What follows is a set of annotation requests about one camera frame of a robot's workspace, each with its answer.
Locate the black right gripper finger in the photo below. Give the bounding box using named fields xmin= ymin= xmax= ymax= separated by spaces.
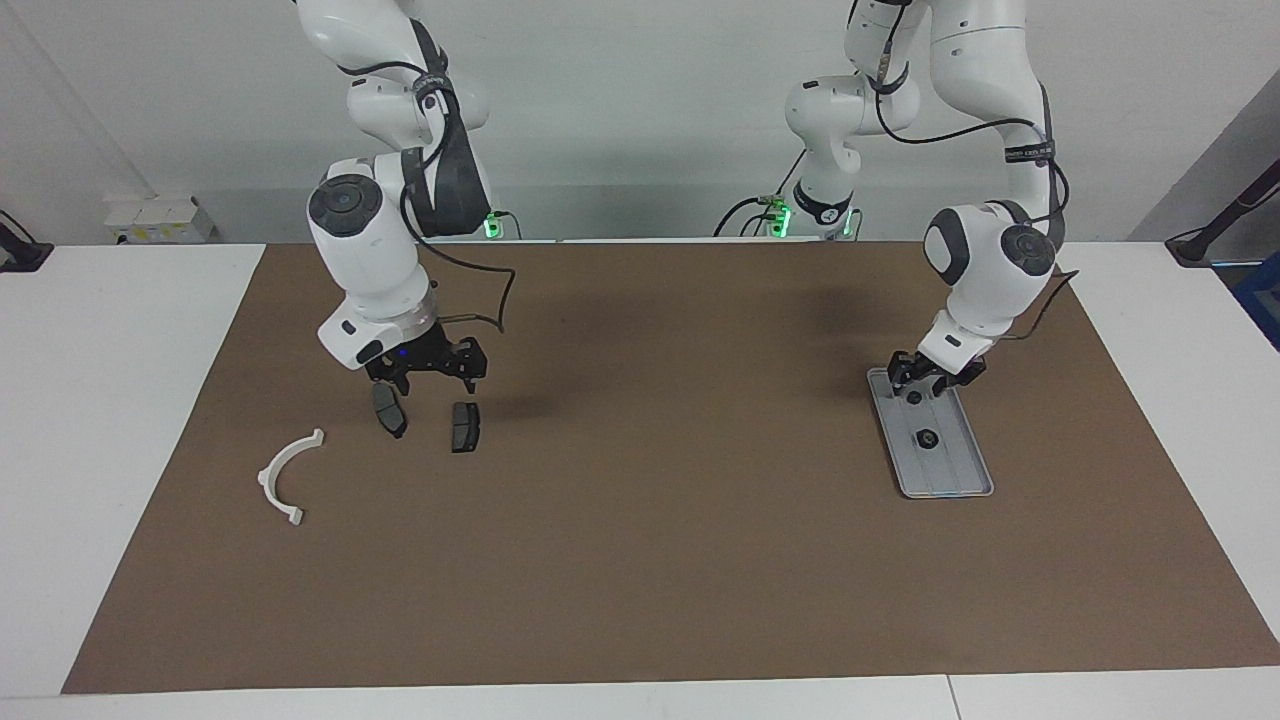
xmin=455 ymin=337 xmax=489 ymax=392
xmin=365 ymin=355 xmax=413 ymax=397

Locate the silver metal tray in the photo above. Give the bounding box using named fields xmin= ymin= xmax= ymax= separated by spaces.
xmin=866 ymin=367 xmax=995 ymax=499

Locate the curved dark brake pad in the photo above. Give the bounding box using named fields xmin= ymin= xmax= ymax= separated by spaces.
xmin=372 ymin=385 xmax=408 ymax=440

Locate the brown table mat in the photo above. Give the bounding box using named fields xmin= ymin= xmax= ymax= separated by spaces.
xmin=62 ymin=240 xmax=1280 ymax=695

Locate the white power strip box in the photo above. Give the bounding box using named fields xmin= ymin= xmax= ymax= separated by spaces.
xmin=105 ymin=195 xmax=214 ymax=244

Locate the blue box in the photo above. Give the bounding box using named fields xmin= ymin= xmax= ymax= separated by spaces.
xmin=1232 ymin=250 xmax=1280 ymax=351

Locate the black table clamp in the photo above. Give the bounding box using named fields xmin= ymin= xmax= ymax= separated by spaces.
xmin=0 ymin=210 xmax=53 ymax=273

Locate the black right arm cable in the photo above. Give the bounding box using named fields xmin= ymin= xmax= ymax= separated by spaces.
xmin=335 ymin=60 xmax=516 ymax=336

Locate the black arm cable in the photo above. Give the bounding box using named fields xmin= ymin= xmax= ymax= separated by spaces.
xmin=850 ymin=0 xmax=1081 ymax=341
xmin=335 ymin=60 xmax=516 ymax=336

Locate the white semicircular plastic bracket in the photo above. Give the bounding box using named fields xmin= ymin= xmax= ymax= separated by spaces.
xmin=257 ymin=428 xmax=326 ymax=527

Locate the black left base cable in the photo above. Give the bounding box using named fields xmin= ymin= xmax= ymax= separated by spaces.
xmin=713 ymin=150 xmax=806 ymax=238

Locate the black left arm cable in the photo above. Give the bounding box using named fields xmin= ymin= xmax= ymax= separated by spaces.
xmin=850 ymin=0 xmax=1081 ymax=341

